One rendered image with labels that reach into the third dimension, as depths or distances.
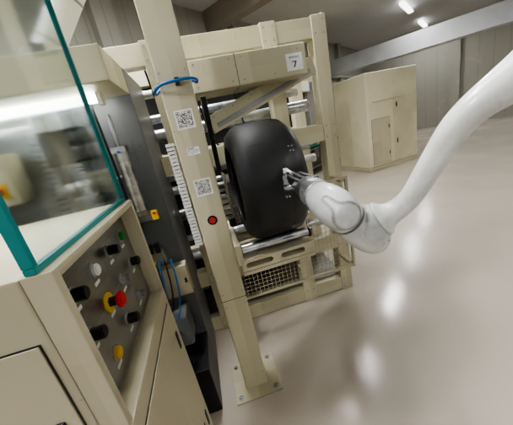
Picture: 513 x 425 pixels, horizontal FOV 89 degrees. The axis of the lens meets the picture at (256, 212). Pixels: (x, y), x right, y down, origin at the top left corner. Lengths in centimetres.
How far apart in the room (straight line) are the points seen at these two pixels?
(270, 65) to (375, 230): 105
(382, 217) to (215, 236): 76
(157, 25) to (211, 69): 34
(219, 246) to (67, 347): 81
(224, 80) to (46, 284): 119
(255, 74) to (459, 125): 105
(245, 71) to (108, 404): 137
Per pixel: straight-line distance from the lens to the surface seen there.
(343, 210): 65
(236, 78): 148
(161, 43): 123
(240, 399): 180
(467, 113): 68
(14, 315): 60
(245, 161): 104
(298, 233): 126
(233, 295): 140
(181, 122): 117
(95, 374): 64
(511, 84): 68
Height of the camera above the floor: 142
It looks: 18 degrees down
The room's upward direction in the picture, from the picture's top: 12 degrees counter-clockwise
